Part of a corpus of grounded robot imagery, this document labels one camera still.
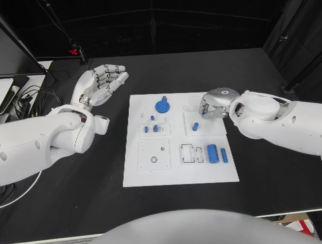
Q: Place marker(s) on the black stand with red clamp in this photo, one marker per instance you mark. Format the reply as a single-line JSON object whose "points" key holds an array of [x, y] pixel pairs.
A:
{"points": [[76, 51]]}

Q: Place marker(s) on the cardboard box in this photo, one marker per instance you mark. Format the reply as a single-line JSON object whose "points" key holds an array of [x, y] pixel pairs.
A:
{"points": [[296, 225]]}

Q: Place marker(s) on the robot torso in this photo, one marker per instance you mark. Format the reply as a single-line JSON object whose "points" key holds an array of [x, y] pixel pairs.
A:
{"points": [[205, 228]]}

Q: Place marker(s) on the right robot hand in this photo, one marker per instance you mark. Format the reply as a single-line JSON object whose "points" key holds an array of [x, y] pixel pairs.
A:
{"points": [[219, 96]]}

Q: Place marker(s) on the thin blue cylinder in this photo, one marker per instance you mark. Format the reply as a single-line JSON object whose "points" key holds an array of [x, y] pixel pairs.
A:
{"points": [[225, 155]]}

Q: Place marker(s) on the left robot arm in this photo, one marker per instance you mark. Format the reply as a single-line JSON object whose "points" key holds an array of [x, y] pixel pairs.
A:
{"points": [[27, 141]]}

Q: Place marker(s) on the black post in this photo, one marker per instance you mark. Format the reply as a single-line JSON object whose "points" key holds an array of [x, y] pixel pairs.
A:
{"points": [[310, 68]]}

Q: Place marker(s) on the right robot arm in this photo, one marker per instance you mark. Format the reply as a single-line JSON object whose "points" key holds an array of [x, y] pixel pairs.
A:
{"points": [[296, 125]]}

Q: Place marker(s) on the white task board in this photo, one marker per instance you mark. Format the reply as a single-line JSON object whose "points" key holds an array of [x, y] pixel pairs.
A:
{"points": [[178, 171]]}

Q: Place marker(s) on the blue gear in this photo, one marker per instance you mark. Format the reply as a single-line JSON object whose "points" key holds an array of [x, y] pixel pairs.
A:
{"points": [[163, 107]]}

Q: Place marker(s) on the thick blue cylinder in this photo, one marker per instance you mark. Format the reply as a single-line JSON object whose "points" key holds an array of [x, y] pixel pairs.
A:
{"points": [[214, 154]]}

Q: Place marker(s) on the small blue block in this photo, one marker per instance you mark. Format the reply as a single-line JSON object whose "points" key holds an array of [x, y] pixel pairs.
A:
{"points": [[156, 128], [146, 129]]}

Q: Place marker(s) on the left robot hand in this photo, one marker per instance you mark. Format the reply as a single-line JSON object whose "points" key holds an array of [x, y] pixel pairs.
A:
{"points": [[96, 89]]}

